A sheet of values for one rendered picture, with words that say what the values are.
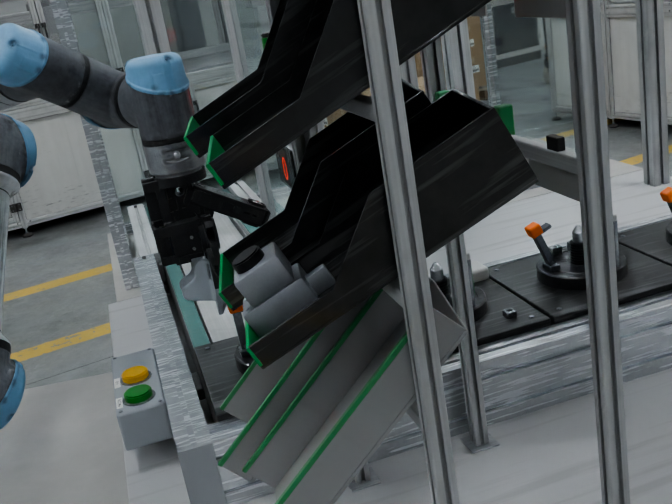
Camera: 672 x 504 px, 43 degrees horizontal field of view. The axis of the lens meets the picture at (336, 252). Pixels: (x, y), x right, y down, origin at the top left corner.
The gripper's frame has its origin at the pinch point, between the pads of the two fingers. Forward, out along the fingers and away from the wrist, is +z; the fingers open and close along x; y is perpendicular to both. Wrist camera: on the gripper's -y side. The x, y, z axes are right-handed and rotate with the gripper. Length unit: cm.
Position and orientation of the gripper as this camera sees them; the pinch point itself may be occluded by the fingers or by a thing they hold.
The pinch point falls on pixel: (224, 304)
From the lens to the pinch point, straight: 121.4
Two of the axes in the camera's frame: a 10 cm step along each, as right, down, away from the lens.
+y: -9.5, 2.4, -2.2
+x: 2.8, 2.7, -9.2
